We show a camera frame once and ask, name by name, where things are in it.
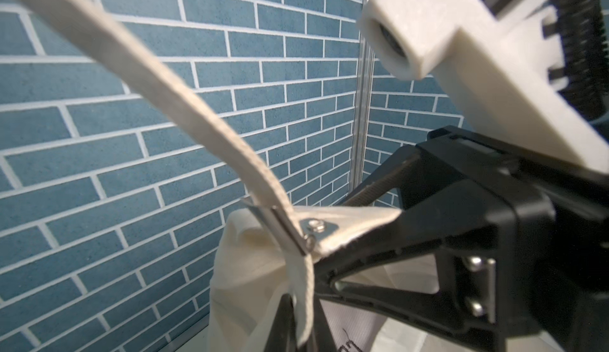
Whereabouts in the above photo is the cream cap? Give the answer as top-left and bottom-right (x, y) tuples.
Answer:
(0, 0), (562, 352)

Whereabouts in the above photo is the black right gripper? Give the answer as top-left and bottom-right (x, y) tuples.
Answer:
(314, 127), (608, 351)

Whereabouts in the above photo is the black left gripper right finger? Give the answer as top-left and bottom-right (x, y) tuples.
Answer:
(309, 299), (337, 352)

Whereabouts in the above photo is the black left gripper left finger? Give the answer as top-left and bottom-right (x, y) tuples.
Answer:
(263, 293), (298, 352)

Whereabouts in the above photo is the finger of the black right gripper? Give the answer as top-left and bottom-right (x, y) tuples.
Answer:
(339, 145), (421, 207)

